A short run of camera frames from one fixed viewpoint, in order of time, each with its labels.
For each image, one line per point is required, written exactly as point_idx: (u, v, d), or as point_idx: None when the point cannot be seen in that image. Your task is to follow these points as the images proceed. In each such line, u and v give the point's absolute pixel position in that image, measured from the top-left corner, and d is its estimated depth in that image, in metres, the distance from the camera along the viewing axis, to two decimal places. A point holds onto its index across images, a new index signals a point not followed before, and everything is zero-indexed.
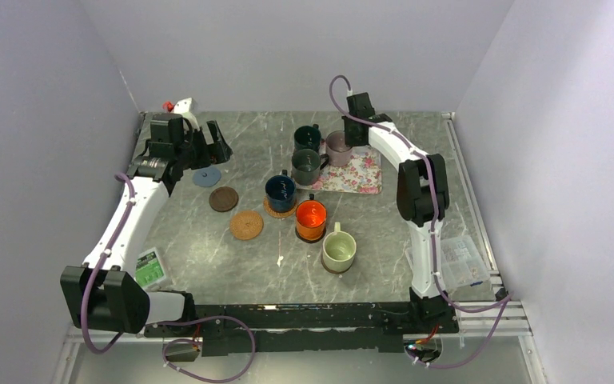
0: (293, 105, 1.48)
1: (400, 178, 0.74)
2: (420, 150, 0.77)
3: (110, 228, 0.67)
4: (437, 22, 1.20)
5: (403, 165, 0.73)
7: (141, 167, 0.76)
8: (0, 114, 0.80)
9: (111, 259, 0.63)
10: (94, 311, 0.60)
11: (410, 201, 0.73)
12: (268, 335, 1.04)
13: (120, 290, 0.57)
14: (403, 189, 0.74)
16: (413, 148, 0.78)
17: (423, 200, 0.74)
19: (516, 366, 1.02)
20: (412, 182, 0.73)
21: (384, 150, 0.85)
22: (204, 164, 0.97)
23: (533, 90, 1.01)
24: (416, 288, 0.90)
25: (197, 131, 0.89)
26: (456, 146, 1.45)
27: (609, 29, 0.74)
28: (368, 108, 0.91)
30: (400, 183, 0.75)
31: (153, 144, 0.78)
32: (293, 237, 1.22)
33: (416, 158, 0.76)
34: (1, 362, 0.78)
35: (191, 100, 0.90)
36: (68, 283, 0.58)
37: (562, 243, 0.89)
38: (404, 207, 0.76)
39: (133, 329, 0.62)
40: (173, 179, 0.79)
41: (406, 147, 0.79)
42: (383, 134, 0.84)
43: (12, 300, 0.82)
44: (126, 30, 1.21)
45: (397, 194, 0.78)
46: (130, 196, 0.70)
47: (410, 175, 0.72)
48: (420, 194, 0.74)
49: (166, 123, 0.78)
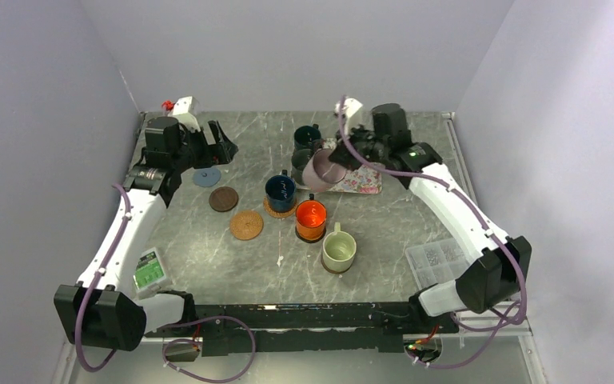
0: (292, 105, 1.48)
1: (475, 273, 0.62)
2: (500, 234, 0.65)
3: (105, 244, 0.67)
4: (436, 21, 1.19)
5: (484, 263, 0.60)
7: (138, 179, 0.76)
8: (1, 113, 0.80)
9: (105, 278, 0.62)
10: (89, 330, 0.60)
11: (483, 298, 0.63)
12: (269, 334, 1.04)
13: (113, 312, 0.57)
14: (477, 284, 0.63)
16: (491, 229, 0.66)
17: (496, 294, 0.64)
19: (516, 366, 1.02)
20: (492, 282, 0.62)
21: (440, 208, 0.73)
22: (207, 164, 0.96)
23: (533, 90, 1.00)
24: (427, 306, 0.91)
25: (198, 132, 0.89)
26: (456, 146, 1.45)
27: (610, 30, 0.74)
28: (404, 131, 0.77)
30: (472, 277, 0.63)
31: (149, 153, 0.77)
32: (294, 237, 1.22)
33: (495, 245, 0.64)
34: (1, 361, 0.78)
35: (191, 100, 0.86)
36: (61, 302, 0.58)
37: (560, 243, 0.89)
38: (470, 297, 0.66)
39: (128, 346, 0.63)
40: (171, 189, 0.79)
41: (480, 226, 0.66)
42: (438, 191, 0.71)
43: (12, 299, 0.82)
44: (126, 30, 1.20)
45: (464, 280, 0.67)
46: (126, 211, 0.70)
47: (494, 276, 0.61)
48: (496, 287, 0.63)
49: (161, 132, 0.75)
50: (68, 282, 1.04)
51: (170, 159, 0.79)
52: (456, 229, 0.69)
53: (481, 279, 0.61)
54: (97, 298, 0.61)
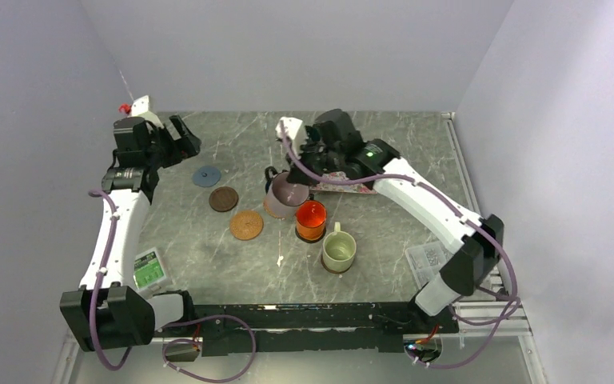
0: (292, 105, 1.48)
1: (460, 261, 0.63)
2: (474, 218, 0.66)
3: (99, 246, 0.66)
4: (437, 21, 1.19)
5: (468, 252, 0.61)
7: (117, 179, 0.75)
8: (1, 113, 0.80)
9: (109, 277, 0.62)
10: (102, 330, 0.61)
11: (472, 282, 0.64)
12: (268, 335, 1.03)
13: (124, 306, 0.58)
14: (464, 271, 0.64)
16: (464, 215, 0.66)
17: (482, 273, 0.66)
19: (516, 366, 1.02)
20: (477, 266, 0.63)
21: (410, 203, 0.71)
22: (177, 160, 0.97)
23: (533, 90, 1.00)
24: (425, 307, 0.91)
25: (162, 129, 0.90)
26: (456, 146, 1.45)
27: (610, 30, 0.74)
28: (352, 134, 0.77)
30: (458, 265, 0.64)
31: (121, 154, 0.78)
32: (293, 237, 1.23)
33: (472, 230, 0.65)
34: (0, 362, 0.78)
35: (148, 98, 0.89)
36: (69, 308, 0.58)
37: (560, 243, 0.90)
38: (459, 284, 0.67)
39: (143, 339, 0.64)
40: (151, 186, 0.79)
41: (452, 213, 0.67)
42: (404, 187, 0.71)
43: (13, 299, 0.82)
44: (126, 30, 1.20)
45: (448, 270, 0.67)
46: (112, 211, 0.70)
47: (478, 262, 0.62)
48: (480, 269, 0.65)
49: (130, 130, 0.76)
50: (68, 282, 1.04)
51: (145, 157, 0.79)
52: (432, 222, 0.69)
53: (467, 266, 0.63)
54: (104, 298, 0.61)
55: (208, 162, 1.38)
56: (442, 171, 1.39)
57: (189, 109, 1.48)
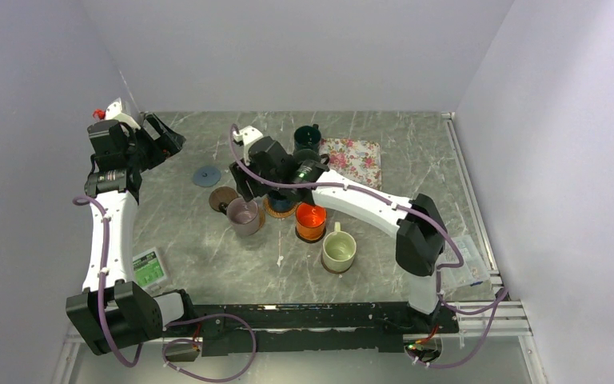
0: (292, 106, 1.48)
1: (402, 244, 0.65)
2: (403, 202, 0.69)
3: (96, 249, 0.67)
4: (436, 22, 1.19)
5: (406, 234, 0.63)
7: (101, 183, 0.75)
8: (0, 114, 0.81)
9: (111, 276, 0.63)
10: (113, 330, 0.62)
11: (424, 261, 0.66)
12: (268, 334, 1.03)
13: (133, 300, 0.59)
14: (411, 253, 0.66)
16: (394, 202, 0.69)
17: (431, 248, 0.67)
19: (517, 367, 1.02)
20: (420, 244, 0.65)
21: (349, 210, 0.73)
22: (158, 160, 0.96)
23: (532, 90, 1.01)
24: (421, 307, 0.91)
25: (137, 130, 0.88)
26: (456, 146, 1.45)
27: (608, 30, 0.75)
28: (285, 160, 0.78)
30: (404, 249, 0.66)
31: (99, 158, 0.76)
32: (293, 237, 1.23)
33: (405, 213, 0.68)
34: (0, 362, 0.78)
35: (121, 101, 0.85)
36: (76, 312, 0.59)
37: (560, 244, 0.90)
38: (416, 268, 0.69)
39: (154, 334, 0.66)
40: (136, 185, 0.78)
41: (384, 203, 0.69)
42: (339, 194, 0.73)
43: (14, 298, 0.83)
44: (126, 30, 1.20)
45: (399, 256, 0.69)
46: (103, 214, 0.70)
47: (416, 240, 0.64)
48: (426, 246, 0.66)
49: (106, 134, 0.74)
50: (68, 281, 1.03)
51: (125, 158, 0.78)
52: (373, 221, 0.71)
53: (410, 247, 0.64)
54: (110, 296, 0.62)
55: (209, 162, 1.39)
56: (443, 171, 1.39)
57: (189, 109, 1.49)
